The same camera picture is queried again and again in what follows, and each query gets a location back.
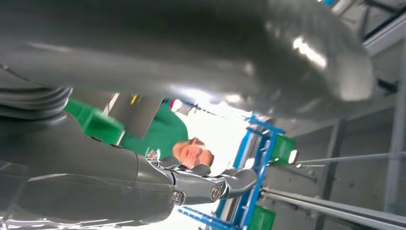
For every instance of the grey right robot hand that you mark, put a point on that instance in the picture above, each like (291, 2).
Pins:
(158, 47)

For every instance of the blue framed workbench rack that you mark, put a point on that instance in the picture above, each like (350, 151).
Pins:
(257, 165)

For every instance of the grey metal panel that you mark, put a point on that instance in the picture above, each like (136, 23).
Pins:
(136, 114)

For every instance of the person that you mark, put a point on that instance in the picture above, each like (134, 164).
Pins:
(158, 133)

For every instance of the green plastic crate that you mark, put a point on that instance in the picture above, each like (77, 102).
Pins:
(95, 123)

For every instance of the small green plastic bin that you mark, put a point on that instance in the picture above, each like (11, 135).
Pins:
(282, 149)
(261, 219)

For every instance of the thin metal rod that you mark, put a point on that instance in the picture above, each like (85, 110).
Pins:
(349, 157)

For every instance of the grey metal rail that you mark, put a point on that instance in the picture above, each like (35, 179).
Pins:
(333, 209)

